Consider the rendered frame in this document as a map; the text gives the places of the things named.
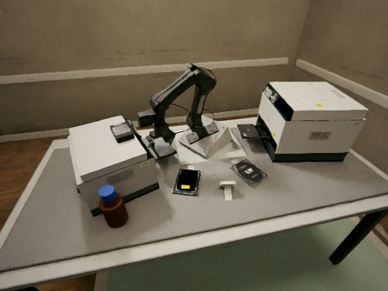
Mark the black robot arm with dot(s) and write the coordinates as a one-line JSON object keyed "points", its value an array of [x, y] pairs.
{"points": [[203, 84]]}

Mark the brown bottle with blue cap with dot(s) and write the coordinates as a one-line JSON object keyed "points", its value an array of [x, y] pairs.
{"points": [[114, 211]]}

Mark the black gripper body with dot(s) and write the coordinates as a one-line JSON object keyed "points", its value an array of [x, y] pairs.
{"points": [[151, 136]]}

